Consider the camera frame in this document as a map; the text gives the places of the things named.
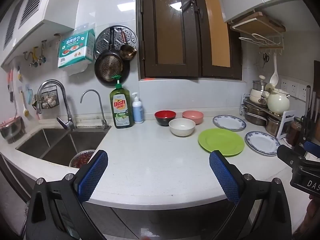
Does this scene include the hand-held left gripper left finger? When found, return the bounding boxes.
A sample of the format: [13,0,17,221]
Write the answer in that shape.
[25,149,109,240]

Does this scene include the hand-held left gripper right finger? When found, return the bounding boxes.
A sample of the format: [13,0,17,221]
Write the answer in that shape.
[209,150,293,240]

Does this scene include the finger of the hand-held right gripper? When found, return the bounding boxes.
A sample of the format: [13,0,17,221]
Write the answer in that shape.
[277,145,307,168]
[297,140,320,158]

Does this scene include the blue patterned white plate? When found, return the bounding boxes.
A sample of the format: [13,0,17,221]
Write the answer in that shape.
[213,115,247,132]
[245,131,281,156]

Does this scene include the pink bowl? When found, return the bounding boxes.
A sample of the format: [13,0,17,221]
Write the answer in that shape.
[182,110,204,125]

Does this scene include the black knife holder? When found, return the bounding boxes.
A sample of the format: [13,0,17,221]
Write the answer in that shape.
[300,85,320,143]

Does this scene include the dark jar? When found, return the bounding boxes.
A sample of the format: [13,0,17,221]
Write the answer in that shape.
[286,117,302,147]

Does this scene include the steel bowl of red fruit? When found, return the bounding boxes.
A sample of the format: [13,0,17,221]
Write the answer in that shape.
[69,149,97,168]

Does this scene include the small steel pot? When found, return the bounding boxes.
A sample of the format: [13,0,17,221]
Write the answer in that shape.
[265,116,283,136]

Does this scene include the green plate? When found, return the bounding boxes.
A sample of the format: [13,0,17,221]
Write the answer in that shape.
[198,128,245,157]

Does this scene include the shallow steel pan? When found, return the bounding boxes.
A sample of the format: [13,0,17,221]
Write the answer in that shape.
[244,114,267,126]

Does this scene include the cream kettle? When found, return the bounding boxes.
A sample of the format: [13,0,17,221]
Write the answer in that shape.
[265,84,291,115]

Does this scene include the steel double sink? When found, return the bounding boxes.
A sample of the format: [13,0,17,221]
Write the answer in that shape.
[15,127,108,168]

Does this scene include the small steel faucet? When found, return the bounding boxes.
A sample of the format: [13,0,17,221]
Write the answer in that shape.
[80,89,111,130]

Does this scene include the tall steel kitchen faucet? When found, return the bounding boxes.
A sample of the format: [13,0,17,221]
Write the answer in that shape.
[37,79,77,130]

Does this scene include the stacked steel pots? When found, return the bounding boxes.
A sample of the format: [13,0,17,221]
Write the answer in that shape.
[241,94,285,130]

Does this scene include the cream pot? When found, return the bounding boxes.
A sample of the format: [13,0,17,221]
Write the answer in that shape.
[250,88,268,105]

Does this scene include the white bowl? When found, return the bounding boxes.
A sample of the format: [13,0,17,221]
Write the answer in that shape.
[169,118,196,137]

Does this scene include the dark base cabinet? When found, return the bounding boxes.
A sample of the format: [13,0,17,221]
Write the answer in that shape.
[0,152,250,240]

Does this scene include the steel lidded pot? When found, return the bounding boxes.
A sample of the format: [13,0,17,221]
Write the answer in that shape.
[252,75,267,92]

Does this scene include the green dish soap bottle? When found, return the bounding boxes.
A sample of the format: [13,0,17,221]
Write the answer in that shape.
[109,75,135,129]

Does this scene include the white ladle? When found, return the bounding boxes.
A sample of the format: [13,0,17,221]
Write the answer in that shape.
[269,54,279,85]

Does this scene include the white blue pump bottle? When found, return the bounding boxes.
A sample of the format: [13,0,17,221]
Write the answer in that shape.
[132,92,144,124]

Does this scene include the pink rimmed steel basin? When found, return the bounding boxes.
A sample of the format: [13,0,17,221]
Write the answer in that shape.
[0,116,25,144]

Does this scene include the yellow dish brush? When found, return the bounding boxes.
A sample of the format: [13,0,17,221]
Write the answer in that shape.
[20,90,29,117]

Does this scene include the black frying pan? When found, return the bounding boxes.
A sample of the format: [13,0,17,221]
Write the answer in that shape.
[94,27,130,88]

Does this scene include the pink hanging utensil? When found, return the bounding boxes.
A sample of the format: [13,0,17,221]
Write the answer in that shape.
[7,69,14,103]

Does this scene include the dark brown window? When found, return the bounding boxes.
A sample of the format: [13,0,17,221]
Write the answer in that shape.
[136,0,242,81]

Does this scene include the paper towel pack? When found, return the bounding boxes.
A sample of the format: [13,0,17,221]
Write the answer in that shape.
[57,29,96,76]

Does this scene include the copper ladle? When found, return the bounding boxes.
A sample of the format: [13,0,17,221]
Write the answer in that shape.
[119,29,137,61]

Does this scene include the wooden cutting board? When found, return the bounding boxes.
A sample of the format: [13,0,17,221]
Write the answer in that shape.
[230,12,286,38]

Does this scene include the round steel steamer tray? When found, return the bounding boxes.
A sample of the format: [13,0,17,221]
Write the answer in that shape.
[94,25,139,60]

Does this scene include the steel pot with loop handle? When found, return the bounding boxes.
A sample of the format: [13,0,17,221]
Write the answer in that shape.
[244,104,268,117]

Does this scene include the black wire basket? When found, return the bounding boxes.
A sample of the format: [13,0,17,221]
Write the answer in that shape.
[40,85,60,109]

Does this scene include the white wire hanging rack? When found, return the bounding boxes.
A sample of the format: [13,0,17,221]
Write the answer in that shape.
[239,33,284,55]

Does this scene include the white vented wall cabinet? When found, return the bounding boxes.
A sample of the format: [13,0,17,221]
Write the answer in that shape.
[0,0,87,67]

